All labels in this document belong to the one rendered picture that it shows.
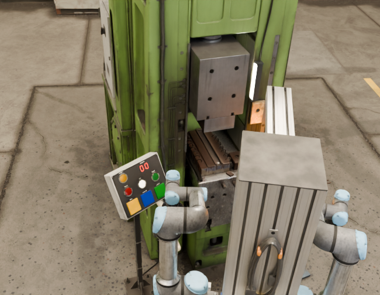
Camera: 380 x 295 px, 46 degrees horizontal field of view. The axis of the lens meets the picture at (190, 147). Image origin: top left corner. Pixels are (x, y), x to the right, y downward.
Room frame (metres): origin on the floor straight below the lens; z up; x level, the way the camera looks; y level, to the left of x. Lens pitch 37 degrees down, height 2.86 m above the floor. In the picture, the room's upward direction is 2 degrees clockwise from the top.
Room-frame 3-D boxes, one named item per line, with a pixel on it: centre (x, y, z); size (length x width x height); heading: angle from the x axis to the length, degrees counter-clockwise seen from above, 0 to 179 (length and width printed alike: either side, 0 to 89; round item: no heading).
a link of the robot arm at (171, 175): (1.83, 0.09, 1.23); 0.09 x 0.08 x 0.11; 1
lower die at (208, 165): (2.48, -0.11, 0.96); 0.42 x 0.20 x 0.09; 19
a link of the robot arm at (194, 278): (1.34, -0.05, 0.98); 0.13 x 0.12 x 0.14; 91
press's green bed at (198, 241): (2.51, -0.15, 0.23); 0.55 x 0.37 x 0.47; 19
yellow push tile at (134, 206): (1.86, 0.31, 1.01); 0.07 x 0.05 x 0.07; 134
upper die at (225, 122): (2.48, -0.11, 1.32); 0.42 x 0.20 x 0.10; 19
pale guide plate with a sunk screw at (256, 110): (2.51, -0.43, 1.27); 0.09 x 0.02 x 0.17; 109
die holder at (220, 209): (2.51, -0.15, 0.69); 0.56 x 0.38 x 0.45; 19
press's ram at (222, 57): (2.49, -0.15, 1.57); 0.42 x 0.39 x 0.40; 19
